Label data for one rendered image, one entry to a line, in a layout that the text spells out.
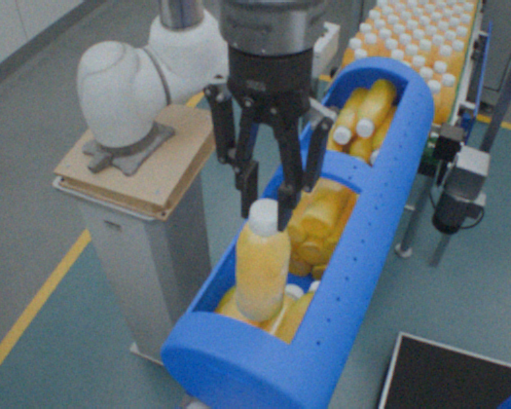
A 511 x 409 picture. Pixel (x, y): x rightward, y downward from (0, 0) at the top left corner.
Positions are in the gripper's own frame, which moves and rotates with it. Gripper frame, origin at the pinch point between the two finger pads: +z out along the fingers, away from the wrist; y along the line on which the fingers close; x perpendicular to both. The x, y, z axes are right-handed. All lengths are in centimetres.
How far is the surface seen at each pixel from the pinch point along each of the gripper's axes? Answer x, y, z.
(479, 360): 68, 62, 131
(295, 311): 5.9, 3.2, 32.7
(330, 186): 31.5, -0.5, 27.9
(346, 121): 59, -6, 33
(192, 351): -11.1, -6.3, 24.9
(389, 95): 69, 2, 29
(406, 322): 82, 31, 146
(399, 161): 44, 10, 27
